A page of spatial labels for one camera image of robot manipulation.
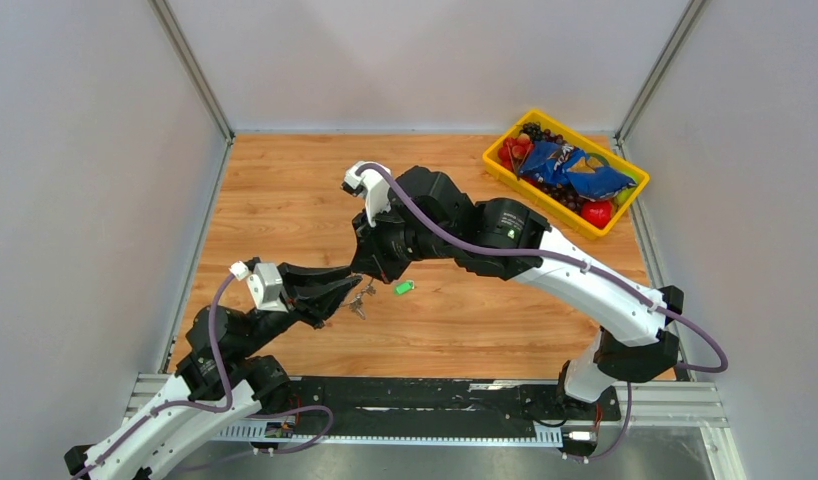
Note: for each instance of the silver metal keyring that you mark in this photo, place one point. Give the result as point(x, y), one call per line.
point(356, 303)

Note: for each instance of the dark grape bunch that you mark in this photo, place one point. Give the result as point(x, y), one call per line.
point(564, 194)

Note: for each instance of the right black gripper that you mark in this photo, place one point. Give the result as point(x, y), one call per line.
point(370, 255)

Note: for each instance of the green key tag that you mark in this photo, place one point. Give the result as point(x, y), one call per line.
point(404, 287)

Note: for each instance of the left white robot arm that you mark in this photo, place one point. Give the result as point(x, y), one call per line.
point(222, 379)

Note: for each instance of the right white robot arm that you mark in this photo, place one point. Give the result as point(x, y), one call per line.
point(422, 215)

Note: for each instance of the blue snack bag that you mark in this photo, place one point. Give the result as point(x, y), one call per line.
point(590, 175)

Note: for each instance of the green fruit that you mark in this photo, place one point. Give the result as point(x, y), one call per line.
point(623, 195)

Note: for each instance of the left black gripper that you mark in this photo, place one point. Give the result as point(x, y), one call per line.
point(307, 293)

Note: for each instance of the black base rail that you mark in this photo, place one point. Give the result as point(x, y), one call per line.
point(429, 411)

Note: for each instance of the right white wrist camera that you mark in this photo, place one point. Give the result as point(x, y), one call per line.
point(370, 181)

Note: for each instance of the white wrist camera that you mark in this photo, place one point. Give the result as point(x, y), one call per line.
point(370, 181)
point(264, 283)

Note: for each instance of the yellow plastic basket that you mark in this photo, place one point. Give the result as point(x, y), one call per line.
point(545, 202)

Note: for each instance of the red apple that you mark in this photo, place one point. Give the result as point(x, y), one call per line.
point(597, 213)

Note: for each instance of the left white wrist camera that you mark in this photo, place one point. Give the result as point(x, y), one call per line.
point(264, 283)

